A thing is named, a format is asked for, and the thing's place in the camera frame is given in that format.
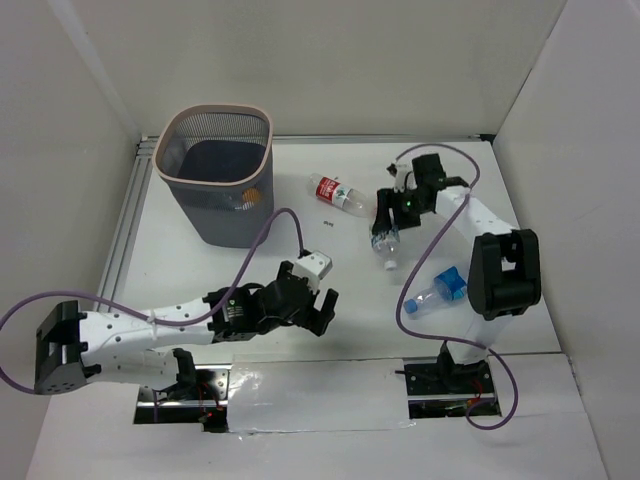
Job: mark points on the grey mesh waste bin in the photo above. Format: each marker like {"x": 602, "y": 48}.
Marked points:
{"x": 208, "y": 155}

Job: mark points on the clear bottle green blue label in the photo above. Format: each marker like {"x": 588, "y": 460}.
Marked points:
{"x": 385, "y": 243}

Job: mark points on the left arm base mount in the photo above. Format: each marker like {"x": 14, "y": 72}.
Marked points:
{"x": 204, "y": 404}

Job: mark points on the aluminium frame rail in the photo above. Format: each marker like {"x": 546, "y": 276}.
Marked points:
{"x": 121, "y": 279}

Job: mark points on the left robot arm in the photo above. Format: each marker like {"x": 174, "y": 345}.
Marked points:
{"x": 76, "y": 348}

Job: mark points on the clear bottle red label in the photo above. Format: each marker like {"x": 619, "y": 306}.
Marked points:
{"x": 340, "y": 195}

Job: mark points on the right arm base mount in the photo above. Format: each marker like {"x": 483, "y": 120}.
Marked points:
{"x": 431, "y": 393}

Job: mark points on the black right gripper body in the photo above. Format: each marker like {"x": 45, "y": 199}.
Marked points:
{"x": 408, "y": 209}

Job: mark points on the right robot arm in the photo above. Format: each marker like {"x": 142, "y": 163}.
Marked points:
{"x": 504, "y": 277}

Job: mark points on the crushed bottle blue label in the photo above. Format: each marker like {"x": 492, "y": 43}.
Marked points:
{"x": 447, "y": 289}

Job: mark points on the orange juice bottle gold cap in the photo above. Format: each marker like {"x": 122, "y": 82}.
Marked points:
{"x": 251, "y": 197}

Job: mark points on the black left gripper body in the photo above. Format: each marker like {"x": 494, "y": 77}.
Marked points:
{"x": 310, "y": 306}

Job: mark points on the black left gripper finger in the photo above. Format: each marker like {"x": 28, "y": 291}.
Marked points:
{"x": 319, "y": 319}
{"x": 285, "y": 273}

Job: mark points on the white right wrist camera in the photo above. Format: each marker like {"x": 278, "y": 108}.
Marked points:
{"x": 402, "y": 173}

